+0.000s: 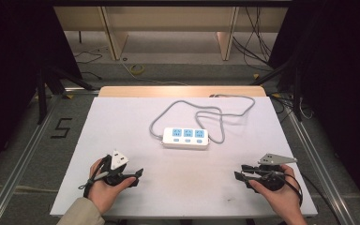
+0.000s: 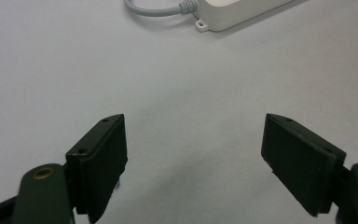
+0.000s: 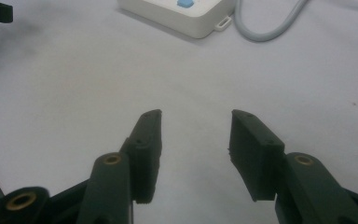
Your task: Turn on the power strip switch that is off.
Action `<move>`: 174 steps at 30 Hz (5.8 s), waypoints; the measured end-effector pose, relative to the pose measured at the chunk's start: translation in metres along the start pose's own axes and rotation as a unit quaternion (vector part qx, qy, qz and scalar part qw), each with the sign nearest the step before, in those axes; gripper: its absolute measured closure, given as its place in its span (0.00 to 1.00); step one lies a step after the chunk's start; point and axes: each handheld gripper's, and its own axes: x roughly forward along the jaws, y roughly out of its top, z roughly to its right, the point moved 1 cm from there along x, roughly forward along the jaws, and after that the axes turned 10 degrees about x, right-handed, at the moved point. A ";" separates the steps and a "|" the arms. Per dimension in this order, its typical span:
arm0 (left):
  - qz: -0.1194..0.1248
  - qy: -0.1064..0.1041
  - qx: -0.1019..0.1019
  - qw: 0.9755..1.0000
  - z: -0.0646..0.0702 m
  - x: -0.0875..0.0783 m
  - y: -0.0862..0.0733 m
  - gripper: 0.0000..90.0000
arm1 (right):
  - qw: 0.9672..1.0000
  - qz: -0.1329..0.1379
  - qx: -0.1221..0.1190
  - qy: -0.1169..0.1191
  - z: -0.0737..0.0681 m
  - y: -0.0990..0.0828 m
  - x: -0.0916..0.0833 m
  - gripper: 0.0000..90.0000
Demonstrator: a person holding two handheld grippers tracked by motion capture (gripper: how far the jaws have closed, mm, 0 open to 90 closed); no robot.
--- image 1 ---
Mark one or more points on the beige wooden bench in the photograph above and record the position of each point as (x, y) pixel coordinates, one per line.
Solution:
(168, 22)

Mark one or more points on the yellow tape roll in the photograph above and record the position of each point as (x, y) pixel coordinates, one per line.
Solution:
(137, 69)

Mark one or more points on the silver metal floor rail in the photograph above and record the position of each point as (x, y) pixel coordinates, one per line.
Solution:
(18, 162)
(322, 168)

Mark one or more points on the person's right hand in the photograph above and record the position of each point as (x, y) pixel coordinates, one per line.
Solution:
(286, 200)

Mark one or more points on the black metal stand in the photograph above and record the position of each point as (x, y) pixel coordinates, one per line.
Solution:
(48, 84)
(296, 93)

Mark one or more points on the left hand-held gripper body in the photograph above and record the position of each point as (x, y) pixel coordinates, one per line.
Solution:
(117, 160)

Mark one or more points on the person's left hand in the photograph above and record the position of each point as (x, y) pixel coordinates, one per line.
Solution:
(104, 195)

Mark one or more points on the white board sheet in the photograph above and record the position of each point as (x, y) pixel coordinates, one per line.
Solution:
(181, 181)

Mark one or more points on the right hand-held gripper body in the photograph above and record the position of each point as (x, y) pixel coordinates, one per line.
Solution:
(272, 182)

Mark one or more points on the white power strip blue sockets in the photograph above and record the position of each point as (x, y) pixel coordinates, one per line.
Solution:
(185, 142)

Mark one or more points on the black curtain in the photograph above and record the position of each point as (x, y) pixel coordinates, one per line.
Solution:
(12, 62)
(340, 78)

